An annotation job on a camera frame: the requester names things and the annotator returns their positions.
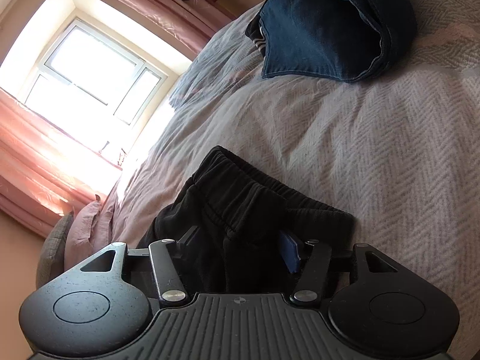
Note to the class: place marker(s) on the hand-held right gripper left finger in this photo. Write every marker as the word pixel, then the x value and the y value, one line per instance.
pixel 189 242

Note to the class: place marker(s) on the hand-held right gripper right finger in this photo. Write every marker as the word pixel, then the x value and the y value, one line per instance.
pixel 289 251

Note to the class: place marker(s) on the pink pillow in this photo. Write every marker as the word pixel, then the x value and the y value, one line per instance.
pixel 88 228

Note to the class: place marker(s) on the black elastic-waist pants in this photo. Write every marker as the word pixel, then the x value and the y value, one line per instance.
pixel 243 202

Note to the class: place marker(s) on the grey pillow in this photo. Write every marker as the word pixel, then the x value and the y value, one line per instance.
pixel 52 247

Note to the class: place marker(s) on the blue jeans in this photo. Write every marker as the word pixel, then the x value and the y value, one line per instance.
pixel 318 26

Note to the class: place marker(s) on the pink curtain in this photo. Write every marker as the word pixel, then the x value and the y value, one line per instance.
pixel 37 157
pixel 157 11

